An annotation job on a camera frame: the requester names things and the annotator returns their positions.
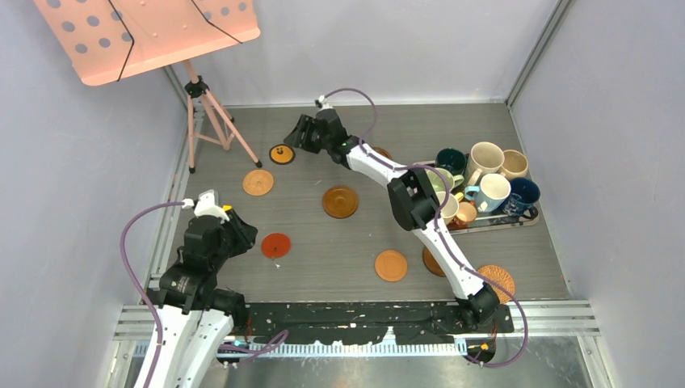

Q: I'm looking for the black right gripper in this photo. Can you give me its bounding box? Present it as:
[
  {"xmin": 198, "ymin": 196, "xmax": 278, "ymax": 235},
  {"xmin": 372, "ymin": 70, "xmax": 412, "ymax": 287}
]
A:
[{"xmin": 282, "ymin": 116, "xmax": 330, "ymax": 155}]

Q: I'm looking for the orange black face coaster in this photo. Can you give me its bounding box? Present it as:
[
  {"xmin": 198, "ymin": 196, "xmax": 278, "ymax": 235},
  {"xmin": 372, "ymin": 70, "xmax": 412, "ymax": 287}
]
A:
[{"xmin": 269, "ymin": 144, "xmax": 296, "ymax": 166}]

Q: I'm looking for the light orange wooden coaster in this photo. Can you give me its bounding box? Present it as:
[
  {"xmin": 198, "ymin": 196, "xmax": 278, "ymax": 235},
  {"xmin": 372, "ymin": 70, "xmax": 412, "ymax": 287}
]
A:
[{"xmin": 374, "ymin": 250, "xmax": 408, "ymax": 282}]

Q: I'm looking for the cream mug tall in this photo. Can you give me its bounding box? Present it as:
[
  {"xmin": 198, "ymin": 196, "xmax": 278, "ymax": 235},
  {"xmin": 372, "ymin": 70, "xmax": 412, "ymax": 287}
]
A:
[{"xmin": 464, "ymin": 141, "xmax": 505, "ymax": 186}]

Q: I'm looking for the dark green mug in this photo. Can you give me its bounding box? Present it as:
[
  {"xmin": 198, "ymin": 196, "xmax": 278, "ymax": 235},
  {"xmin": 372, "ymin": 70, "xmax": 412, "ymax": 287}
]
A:
[{"xmin": 435, "ymin": 148, "xmax": 467, "ymax": 175}]

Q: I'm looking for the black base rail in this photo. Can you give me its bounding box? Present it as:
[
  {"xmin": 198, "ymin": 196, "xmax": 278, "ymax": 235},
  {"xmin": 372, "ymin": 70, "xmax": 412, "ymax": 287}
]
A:
[{"xmin": 232, "ymin": 302, "xmax": 514, "ymax": 345}]

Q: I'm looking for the woven rattan coaster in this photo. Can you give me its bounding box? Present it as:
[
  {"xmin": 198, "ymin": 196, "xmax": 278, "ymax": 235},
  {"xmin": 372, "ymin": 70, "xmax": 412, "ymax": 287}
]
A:
[
  {"xmin": 242, "ymin": 169, "xmax": 275, "ymax": 196},
  {"xmin": 477, "ymin": 264, "xmax": 515, "ymax": 304}
]

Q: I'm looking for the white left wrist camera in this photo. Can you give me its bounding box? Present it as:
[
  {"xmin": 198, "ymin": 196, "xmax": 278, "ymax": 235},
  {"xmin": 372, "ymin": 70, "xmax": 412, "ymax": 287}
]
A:
[{"xmin": 182, "ymin": 189, "xmax": 229, "ymax": 223}]

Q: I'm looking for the dark wooden coaster near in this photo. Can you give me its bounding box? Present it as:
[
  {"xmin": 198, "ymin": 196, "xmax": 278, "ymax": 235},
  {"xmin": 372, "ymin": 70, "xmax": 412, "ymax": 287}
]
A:
[{"xmin": 422, "ymin": 247, "xmax": 446, "ymax": 277}]

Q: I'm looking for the navy blue mug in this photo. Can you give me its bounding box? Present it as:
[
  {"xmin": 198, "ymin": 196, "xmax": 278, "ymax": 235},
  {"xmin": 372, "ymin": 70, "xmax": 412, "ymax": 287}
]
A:
[{"xmin": 502, "ymin": 178, "xmax": 540, "ymax": 220}]

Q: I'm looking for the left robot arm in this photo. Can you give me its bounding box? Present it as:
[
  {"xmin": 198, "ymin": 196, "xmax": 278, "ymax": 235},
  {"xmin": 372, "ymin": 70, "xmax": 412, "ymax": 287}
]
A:
[{"xmin": 135, "ymin": 205, "xmax": 258, "ymax": 387}]

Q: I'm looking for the small brown cup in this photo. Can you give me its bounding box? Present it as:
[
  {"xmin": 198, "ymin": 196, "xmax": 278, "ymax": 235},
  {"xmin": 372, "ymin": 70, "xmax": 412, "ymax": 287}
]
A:
[{"xmin": 448, "ymin": 201, "xmax": 478, "ymax": 230}]

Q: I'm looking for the brown wooden coaster centre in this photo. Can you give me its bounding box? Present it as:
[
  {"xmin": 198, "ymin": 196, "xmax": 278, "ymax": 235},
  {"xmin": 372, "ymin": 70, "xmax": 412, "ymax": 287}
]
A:
[{"xmin": 321, "ymin": 185, "xmax": 359, "ymax": 219}]

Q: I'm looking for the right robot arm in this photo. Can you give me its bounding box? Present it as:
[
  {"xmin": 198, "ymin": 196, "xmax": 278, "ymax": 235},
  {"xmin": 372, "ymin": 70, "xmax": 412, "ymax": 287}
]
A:
[{"xmin": 284, "ymin": 108, "xmax": 500, "ymax": 332}]

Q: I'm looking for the beige mug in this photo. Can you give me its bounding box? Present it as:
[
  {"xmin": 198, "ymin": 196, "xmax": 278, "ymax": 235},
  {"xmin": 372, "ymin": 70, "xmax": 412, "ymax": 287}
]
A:
[{"xmin": 498, "ymin": 150, "xmax": 529, "ymax": 180}]

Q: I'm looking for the woven rattan coaster left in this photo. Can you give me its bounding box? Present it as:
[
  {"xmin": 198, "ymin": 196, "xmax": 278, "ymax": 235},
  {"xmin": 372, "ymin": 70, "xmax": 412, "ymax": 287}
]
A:
[{"xmin": 242, "ymin": 169, "xmax": 275, "ymax": 196}]

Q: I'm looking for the yellow cup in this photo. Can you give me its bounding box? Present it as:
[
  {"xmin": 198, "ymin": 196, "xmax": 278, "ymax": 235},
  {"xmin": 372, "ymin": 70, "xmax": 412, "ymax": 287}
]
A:
[{"xmin": 436, "ymin": 192, "xmax": 464, "ymax": 225}]

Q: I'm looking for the light green mug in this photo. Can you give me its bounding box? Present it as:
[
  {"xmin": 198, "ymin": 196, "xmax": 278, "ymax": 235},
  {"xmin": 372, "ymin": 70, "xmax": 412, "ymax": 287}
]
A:
[{"xmin": 427, "ymin": 167, "xmax": 464, "ymax": 192}]

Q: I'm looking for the dark wooden coaster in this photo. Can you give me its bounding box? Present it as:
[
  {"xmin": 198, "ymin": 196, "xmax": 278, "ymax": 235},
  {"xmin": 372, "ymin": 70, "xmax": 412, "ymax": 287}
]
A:
[
  {"xmin": 422, "ymin": 247, "xmax": 446, "ymax": 277},
  {"xmin": 372, "ymin": 146, "xmax": 394, "ymax": 162}
]

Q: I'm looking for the white light blue mug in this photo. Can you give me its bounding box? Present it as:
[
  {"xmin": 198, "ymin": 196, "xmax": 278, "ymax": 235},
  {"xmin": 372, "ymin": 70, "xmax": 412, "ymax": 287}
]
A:
[{"xmin": 464, "ymin": 173, "xmax": 511, "ymax": 213}]

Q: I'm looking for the woven rattan coaster right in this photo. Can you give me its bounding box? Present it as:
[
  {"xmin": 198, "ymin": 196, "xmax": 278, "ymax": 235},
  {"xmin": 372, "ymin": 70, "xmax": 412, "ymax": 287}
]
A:
[{"xmin": 477, "ymin": 264, "xmax": 515, "ymax": 304}]

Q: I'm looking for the red round flat coaster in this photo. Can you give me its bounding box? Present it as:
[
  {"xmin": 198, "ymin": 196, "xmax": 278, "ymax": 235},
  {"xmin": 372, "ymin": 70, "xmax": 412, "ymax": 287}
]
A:
[{"xmin": 261, "ymin": 233, "xmax": 292, "ymax": 259}]

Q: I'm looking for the pink music stand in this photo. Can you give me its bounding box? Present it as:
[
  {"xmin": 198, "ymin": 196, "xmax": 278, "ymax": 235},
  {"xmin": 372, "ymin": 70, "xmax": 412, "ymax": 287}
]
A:
[{"xmin": 35, "ymin": 0, "xmax": 262, "ymax": 173}]

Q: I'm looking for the dark wooden coaster far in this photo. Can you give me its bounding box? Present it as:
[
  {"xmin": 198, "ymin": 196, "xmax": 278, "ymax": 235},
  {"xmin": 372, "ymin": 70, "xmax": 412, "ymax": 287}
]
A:
[{"xmin": 372, "ymin": 146, "xmax": 394, "ymax": 162}]

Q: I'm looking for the metal tray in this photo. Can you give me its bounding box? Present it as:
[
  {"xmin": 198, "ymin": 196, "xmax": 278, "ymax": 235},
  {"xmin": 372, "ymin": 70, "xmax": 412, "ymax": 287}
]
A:
[{"xmin": 414, "ymin": 159, "xmax": 540, "ymax": 235}]

